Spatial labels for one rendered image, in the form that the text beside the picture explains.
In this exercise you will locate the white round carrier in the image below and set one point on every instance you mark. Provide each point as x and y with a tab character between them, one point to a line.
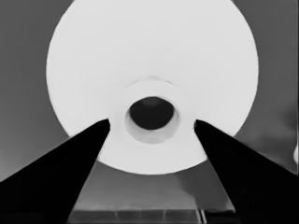
296	154

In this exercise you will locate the large thick white disc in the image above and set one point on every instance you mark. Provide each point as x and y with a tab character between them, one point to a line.
149	46

